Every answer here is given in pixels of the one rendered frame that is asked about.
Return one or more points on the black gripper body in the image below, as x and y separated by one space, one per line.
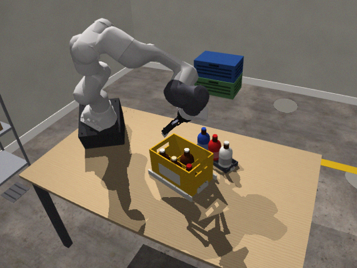
181 119

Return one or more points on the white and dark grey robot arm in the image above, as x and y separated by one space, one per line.
101 38

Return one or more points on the blue bottle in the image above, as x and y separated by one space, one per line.
203 138

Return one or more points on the dark brown bottle with cream cap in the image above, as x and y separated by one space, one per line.
174 160

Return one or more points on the red bottle with pale label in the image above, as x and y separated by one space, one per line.
214 146

